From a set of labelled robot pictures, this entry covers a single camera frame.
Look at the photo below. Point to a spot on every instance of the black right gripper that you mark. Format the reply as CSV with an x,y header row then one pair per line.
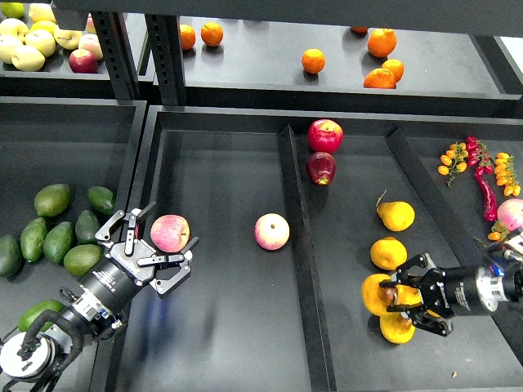
x,y
446,292

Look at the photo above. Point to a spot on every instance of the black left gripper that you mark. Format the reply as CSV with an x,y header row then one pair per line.
x,y
133,264

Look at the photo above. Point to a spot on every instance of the yellow pear with brown spot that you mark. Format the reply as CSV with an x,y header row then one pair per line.
x,y
377,299

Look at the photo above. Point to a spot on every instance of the dark green avocado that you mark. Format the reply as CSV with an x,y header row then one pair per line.
x,y
86,227
101,199

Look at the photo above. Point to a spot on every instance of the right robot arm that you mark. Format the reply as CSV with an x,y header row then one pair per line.
x,y
504,263

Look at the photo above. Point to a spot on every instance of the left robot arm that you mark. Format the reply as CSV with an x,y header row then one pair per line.
x,y
53,341

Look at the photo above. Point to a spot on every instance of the yellow pear bottom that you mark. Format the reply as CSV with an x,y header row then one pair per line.
x,y
396,329

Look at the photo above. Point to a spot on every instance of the light green avocado row right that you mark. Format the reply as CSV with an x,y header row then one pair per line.
x,y
80,259

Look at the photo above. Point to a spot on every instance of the dark green avocado top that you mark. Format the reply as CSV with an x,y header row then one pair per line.
x,y
101,199

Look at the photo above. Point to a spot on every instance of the green avocado row middle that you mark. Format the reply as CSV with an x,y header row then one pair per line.
x,y
58,242

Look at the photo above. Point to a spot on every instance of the yellow pear with stem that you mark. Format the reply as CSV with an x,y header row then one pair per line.
x,y
396,216

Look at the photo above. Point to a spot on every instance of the green avocado top left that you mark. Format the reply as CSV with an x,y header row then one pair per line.
x,y
52,200

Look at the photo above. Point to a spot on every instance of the green avocado row left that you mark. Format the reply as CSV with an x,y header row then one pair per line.
x,y
32,239

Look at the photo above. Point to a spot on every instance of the bright green avocado lower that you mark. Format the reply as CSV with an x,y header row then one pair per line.
x,y
30,314

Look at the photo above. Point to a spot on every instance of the dark avocado left edge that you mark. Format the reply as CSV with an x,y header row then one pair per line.
x,y
11,258

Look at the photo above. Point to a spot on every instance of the pink apple left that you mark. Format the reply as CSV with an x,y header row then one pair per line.
x,y
170,233

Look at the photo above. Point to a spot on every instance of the mixed cherry tomato bunch lower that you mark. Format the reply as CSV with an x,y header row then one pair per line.
x,y
498,233

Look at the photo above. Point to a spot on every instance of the red chili pepper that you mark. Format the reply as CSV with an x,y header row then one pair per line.
x,y
490,206

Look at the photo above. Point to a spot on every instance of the pink apple right edge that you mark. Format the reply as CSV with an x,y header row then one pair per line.
x,y
510,214

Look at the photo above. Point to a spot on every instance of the black left tray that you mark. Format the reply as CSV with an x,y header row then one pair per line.
x,y
80,143

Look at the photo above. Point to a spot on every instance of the black tray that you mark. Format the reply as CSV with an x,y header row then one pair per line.
x,y
293,319
80,143

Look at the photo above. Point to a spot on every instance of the orange cherry tomato bunch left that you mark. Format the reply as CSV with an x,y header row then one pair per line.
x,y
453,162

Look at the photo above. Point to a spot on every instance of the orange cherry tomato bunch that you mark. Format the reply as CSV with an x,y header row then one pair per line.
x,y
453,162
505,173

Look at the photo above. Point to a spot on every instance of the pink apple centre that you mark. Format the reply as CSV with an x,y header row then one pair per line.
x,y
271,231

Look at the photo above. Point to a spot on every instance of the orange cherry tomato bunch right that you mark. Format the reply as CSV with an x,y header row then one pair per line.
x,y
505,173

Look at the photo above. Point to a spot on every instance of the red cherry tomato bunch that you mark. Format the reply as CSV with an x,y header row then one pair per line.
x,y
478,156

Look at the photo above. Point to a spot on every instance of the black centre tray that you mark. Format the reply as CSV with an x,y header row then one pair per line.
x,y
293,319

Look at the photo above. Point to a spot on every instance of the dark red apple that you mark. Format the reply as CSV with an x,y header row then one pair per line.
x,y
321,168

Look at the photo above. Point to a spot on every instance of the bright red apple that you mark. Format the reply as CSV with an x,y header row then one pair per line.
x,y
325,135

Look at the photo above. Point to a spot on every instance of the red apple on shelf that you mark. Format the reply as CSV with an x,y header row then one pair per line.
x,y
83,61

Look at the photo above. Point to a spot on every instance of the orange on shelf front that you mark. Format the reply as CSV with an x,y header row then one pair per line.
x,y
380,78

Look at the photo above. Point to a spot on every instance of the pale pink apple on shelf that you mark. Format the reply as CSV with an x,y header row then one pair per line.
x,y
91,43

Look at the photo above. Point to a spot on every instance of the yellow apple front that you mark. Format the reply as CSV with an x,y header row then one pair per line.
x,y
27,58

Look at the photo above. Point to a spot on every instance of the yellow apple with stem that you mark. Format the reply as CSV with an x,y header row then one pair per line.
x,y
67,39

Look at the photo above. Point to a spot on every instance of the orange on shelf left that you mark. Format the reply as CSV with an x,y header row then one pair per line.
x,y
187,36

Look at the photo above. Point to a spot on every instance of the orange on shelf right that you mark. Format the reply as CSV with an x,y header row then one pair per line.
x,y
397,67

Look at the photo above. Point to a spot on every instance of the yellow apple middle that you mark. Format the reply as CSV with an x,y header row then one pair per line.
x,y
42,40

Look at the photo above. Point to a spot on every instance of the black shelf post right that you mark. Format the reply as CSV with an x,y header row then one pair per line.
x,y
165,43

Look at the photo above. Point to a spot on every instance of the black shelf post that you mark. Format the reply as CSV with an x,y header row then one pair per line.
x,y
165,43
112,34

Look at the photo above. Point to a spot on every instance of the black shelf post left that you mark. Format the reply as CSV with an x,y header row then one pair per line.
x,y
112,34

